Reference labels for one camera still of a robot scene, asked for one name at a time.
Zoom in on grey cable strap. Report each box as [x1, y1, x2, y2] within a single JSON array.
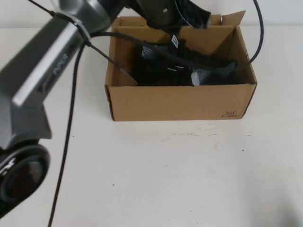
[[51, 11, 92, 48]]

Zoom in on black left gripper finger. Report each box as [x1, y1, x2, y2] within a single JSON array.
[[186, 0, 212, 31]]

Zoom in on white paper shoe stuffing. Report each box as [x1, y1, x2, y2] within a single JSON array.
[[190, 72, 201, 87]]

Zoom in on brown cardboard shoe box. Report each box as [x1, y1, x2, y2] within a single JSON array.
[[105, 10, 258, 122]]

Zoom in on thin dark cable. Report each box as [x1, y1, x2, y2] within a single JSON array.
[[89, 43, 138, 86]]

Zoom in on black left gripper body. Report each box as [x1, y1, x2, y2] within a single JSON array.
[[138, 0, 184, 31]]

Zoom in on black socks in box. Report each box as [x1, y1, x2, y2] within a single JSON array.
[[136, 39, 237, 71]]

